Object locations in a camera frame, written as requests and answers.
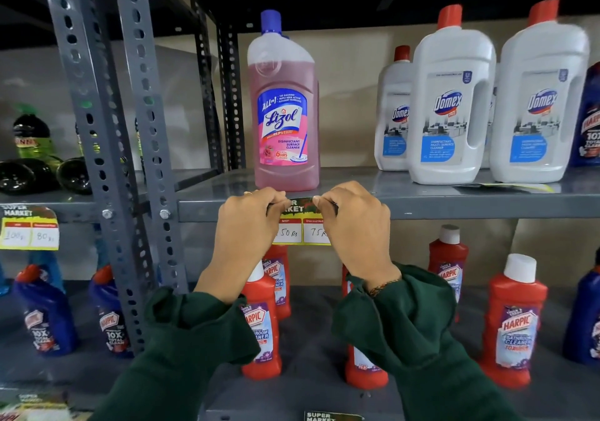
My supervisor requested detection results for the green cleaner bottle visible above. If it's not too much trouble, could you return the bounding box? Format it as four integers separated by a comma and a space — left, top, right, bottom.
74, 101, 102, 160
56, 156, 94, 196
0, 157, 60, 196
12, 104, 63, 174

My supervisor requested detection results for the small white cleaner bottle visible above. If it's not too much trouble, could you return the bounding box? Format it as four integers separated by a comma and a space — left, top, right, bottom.
373, 45, 414, 172

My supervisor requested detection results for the blue toilet cleaner bottle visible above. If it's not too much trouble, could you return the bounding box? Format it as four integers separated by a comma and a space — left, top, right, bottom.
88, 265, 135, 359
562, 246, 600, 373
12, 264, 80, 357
569, 62, 600, 168
27, 250, 65, 292

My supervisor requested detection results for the pink floor cleaner bottle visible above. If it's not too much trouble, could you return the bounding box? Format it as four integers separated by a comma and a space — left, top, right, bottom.
247, 10, 321, 192

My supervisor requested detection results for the gold bead bracelet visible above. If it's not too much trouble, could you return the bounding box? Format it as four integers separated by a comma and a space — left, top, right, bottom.
367, 277, 403, 298

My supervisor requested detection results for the person's left forearm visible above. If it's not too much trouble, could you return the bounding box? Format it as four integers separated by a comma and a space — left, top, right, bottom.
89, 287, 261, 421

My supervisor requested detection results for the large white cleaner bottle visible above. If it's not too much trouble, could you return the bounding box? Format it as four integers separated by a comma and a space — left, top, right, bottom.
489, 0, 591, 184
406, 4, 497, 186

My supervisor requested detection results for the person's left hand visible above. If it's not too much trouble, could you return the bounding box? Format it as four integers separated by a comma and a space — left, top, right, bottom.
194, 186, 292, 305

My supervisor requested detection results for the grey metal shelving rack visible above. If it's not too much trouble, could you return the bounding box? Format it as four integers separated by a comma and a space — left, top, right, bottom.
0, 0, 158, 421
112, 0, 600, 421

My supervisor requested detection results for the person's right forearm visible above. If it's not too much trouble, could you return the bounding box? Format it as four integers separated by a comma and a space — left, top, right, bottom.
332, 261, 522, 421

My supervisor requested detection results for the red bathroom cleaner bottle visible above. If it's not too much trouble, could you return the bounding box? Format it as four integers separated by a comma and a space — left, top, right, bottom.
427, 224, 469, 324
478, 253, 548, 390
241, 260, 283, 381
262, 245, 292, 320
341, 263, 390, 391

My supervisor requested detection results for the yellow and red price tag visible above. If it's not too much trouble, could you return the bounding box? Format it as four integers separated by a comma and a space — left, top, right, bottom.
0, 392, 72, 421
452, 181, 557, 195
0, 204, 61, 252
303, 411, 366, 421
271, 197, 339, 246

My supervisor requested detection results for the person's right hand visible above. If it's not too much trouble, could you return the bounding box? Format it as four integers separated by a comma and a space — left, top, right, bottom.
312, 181, 402, 293

